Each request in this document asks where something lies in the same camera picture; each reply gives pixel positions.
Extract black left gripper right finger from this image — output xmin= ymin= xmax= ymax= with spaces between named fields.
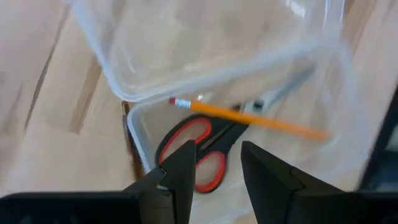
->
xmin=241 ymin=141 xmax=346 ymax=224

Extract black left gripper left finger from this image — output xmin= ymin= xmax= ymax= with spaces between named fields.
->
xmin=123 ymin=139 xmax=198 ymax=224

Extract red and black scissors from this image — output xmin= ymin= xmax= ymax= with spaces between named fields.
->
xmin=154 ymin=65 xmax=317 ymax=194

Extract yellow pencil with eraser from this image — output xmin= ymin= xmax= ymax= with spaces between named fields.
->
xmin=169 ymin=96 xmax=330 ymax=142

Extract clear plastic box lid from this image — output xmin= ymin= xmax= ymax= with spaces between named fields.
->
xmin=70 ymin=0 xmax=346 ymax=103

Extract clear plastic supply box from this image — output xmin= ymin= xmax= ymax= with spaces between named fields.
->
xmin=126 ymin=40 xmax=374 ymax=224

